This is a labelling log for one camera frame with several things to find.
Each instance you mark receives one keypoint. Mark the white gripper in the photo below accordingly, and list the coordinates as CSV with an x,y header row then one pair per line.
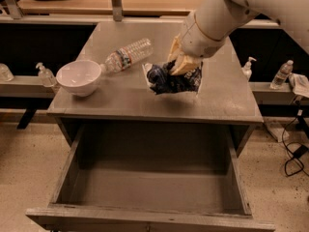
x,y
197,42

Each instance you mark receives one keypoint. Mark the blue chip bag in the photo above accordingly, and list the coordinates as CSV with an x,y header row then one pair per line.
x,y
160,81

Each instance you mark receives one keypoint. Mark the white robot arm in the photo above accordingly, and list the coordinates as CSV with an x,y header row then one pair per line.
x,y
205,29

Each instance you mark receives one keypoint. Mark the grey cabinet counter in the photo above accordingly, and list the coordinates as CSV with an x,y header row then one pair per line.
x,y
217,92

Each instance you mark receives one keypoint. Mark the open grey top drawer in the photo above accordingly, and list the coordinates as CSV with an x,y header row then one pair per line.
x,y
150,177

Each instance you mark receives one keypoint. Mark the clear plastic water bottle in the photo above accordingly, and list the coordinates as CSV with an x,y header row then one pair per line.
x,y
124,57

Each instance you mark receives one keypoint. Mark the right hand sanitizer pump bottle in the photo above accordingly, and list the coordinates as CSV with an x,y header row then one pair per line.
x,y
246,69

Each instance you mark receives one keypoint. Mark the hand sanitizer pump bottle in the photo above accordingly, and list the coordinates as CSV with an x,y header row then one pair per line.
x,y
246,69
46,76

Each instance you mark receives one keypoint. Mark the wooden back table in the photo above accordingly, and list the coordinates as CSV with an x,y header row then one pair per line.
x,y
104,7

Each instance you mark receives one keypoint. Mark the small water bottle on shelf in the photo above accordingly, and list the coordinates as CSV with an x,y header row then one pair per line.
x,y
282,75

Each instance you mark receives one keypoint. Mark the white bowl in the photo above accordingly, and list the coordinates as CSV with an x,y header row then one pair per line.
x,y
80,78

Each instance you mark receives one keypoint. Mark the crumpled white cloth on shelf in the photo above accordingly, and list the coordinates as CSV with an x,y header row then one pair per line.
x,y
300,84

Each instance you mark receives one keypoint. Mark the left hand sanitizer pump bottle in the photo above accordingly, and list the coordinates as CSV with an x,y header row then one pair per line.
x,y
46,76

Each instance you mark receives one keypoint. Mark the clear container far left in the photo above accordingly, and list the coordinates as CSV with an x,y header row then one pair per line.
x,y
5,73

